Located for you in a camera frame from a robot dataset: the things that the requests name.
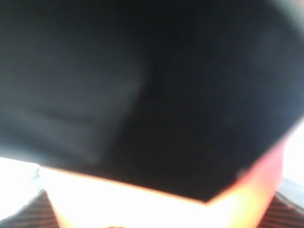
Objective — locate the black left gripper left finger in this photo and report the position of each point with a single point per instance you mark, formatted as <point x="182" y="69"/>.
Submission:
<point x="38" y="213"/>

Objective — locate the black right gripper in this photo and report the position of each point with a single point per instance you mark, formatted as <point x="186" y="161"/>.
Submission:
<point x="179" y="96"/>

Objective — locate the red sauce squeeze bottle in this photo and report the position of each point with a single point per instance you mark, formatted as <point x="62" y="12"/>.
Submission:
<point x="81" y="201"/>

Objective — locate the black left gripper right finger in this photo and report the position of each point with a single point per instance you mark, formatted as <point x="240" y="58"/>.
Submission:
<point x="286" y="209"/>

